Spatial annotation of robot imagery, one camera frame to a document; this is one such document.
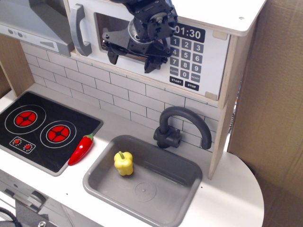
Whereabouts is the grey range hood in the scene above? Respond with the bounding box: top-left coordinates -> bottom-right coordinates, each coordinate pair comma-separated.
0,0 -> 74,57

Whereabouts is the black braided cable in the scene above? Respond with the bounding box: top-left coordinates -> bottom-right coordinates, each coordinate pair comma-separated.
0,207 -> 20,227

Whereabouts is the grey door handle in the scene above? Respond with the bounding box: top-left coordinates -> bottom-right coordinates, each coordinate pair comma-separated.
70,4 -> 92,57

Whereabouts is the red toy chili pepper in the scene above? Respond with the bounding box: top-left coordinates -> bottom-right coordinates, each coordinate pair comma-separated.
68,133 -> 94,166

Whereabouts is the white toy microwave cabinet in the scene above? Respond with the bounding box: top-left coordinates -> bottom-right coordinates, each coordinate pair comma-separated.
71,0 -> 265,179

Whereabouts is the black toy stovetop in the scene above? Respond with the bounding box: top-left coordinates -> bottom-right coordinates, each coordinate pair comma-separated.
0,92 -> 103,176

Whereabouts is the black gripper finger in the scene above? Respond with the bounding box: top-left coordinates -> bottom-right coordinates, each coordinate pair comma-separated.
144,57 -> 167,73
107,48 -> 119,65

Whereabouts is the grey plastic sink basin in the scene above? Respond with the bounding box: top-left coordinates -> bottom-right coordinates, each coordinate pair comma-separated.
83,135 -> 202,227

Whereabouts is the dark grey toy faucet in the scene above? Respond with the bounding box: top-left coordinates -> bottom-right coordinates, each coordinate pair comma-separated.
153,106 -> 212,150

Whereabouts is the white microwave door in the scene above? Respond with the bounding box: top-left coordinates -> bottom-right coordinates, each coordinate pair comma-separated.
69,0 -> 173,83

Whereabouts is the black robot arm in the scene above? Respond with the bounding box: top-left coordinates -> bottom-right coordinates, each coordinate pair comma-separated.
102,0 -> 178,73

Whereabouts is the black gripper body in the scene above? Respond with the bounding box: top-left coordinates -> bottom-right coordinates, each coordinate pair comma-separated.
102,28 -> 171,60

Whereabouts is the yellow toy bell pepper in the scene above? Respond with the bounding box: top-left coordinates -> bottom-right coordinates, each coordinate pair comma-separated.
114,151 -> 134,176

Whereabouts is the grey oven knob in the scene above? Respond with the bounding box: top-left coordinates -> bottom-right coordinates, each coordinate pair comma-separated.
27,191 -> 46,208

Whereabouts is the brown cardboard box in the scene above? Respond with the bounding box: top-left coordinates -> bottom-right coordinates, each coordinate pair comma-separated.
228,0 -> 303,227

